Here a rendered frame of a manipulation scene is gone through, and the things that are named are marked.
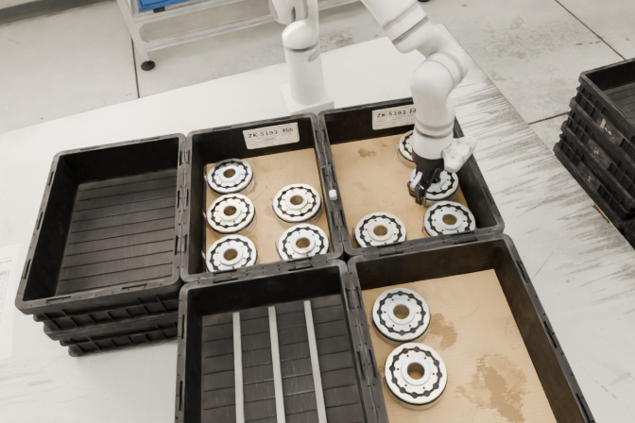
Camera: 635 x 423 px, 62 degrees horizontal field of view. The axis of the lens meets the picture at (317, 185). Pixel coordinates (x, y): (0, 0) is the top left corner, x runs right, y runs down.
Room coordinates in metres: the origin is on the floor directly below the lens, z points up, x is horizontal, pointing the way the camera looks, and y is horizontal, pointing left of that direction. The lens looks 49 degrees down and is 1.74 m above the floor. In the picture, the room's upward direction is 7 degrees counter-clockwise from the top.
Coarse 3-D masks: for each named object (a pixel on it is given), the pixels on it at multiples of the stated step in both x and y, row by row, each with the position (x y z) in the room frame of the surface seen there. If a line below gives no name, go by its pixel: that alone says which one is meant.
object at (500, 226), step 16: (320, 112) 0.91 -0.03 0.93; (336, 112) 0.91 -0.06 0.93; (320, 128) 0.86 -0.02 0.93; (480, 176) 0.66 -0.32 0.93; (336, 192) 0.67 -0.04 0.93; (336, 208) 0.63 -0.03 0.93; (496, 208) 0.58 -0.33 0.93; (496, 224) 0.55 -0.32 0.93; (416, 240) 0.53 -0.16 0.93; (432, 240) 0.53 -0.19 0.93; (448, 240) 0.53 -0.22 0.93; (352, 256) 0.52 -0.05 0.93
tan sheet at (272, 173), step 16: (256, 160) 0.89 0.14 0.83; (272, 160) 0.88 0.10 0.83; (288, 160) 0.87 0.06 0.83; (304, 160) 0.86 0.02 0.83; (256, 176) 0.83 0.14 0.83; (272, 176) 0.83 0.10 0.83; (288, 176) 0.82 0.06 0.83; (304, 176) 0.81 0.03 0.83; (208, 192) 0.80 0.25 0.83; (256, 192) 0.78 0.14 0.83; (272, 192) 0.78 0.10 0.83; (320, 192) 0.76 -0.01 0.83; (208, 208) 0.76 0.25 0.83; (256, 208) 0.74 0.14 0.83; (208, 224) 0.71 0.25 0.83; (256, 224) 0.69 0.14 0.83; (272, 224) 0.69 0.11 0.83; (320, 224) 0.67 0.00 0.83; (208, 240) 0.67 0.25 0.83; (256, 240) 0.65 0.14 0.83; (272, 240) 0.65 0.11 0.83; (272, 256) 0.61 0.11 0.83
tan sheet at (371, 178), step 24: (336, 144) 0.90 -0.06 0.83; (360, 144) 0.89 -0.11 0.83; (384, 144) 0.88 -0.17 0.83; (336, 168) 0.82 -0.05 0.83; (360, 168) 0.82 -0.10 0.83; (384, 168) 0.81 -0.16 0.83; (408, 168) 0.80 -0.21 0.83; (360, 192) 0.75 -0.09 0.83; (384, 192) 0.74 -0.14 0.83; (408, 192) 0.73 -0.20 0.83; (360, 216) 0.68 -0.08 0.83; (408, 216) 0.66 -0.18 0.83
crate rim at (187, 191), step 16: (208, 128) 0.91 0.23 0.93; (224, 128) 0.90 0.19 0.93; (240, 128) 0.90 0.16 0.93; (192, 144) 0.86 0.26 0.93; (320, 144) 0.81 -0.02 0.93; (192, 160) 0.82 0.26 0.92; (320, 160) 0.76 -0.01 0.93; (336, 224) 0.59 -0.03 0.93; (336, 240) 0.56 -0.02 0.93; (320, 256) 0.53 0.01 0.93; (336, 256) 0.52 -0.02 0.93; (208, 272) 0.52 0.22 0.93; (224, 272) 0.52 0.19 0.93; (240, 272) 0.52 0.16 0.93
